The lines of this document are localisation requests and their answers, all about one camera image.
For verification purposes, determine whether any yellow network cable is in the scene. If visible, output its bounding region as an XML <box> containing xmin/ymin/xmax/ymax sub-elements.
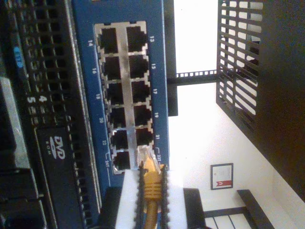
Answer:
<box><xmin>136</xmin><ymin>145</ymin><xmax>167</xmax><ymax>229</ymax></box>

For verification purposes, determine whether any black rack server unit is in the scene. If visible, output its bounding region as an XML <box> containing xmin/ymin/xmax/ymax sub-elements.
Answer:
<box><xmin>0</xmin><ymin>0</ymin><xmax>103</xmax><ymax>229</ymax></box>

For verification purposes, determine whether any black perforated metal panel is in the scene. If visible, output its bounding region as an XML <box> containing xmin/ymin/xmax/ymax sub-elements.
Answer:
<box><xmin>215</xmin><ymin>0</ymin><xmax>305</xmax><ymax>202</ymax></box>

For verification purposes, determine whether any framed wall picture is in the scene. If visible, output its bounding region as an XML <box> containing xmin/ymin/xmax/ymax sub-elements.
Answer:
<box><xmin>210</xmin><ymin>163</ymin><xmax>234</xmax><ymax>191</ymax></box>

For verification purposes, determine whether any black frame furniture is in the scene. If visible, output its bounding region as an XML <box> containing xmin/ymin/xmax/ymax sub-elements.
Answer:
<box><xmin>203</xmin><ymin>189</ymin><xmax>276</xmax><ymax>229</ymax></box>

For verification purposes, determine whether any blue network switch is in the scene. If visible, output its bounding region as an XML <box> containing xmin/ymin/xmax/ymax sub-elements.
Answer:
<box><xmin>71</xmin><ymin>0</ymin><xmax>170</xmax><ymax>226</ymax></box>

